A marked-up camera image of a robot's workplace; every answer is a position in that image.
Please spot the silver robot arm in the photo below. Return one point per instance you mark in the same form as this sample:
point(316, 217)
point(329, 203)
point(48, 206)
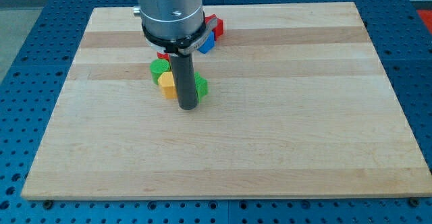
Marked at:
point(175, 26)

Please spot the green star block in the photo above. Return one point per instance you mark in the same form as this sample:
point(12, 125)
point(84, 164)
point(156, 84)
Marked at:
point(201, 86)

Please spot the red star block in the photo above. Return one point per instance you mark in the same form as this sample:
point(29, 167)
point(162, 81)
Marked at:
point(219, 29)

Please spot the dark grey pointer rod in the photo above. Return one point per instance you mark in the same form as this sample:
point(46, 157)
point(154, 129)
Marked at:
point(183, 75)

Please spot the yellow hexagon block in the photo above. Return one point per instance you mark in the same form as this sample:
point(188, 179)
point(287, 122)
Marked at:
point(167, 85)

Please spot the blue block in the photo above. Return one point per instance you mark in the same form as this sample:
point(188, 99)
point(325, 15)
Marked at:
point(208, 44)

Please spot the green cylinder block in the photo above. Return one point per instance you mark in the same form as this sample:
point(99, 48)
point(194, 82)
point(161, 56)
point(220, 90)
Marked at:
point(158, 67)

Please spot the small red block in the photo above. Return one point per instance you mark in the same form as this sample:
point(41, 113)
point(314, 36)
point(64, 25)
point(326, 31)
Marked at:
point(163, 56)

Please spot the wooden board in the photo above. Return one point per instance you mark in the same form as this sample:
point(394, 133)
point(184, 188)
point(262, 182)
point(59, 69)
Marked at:
point(299, 106)

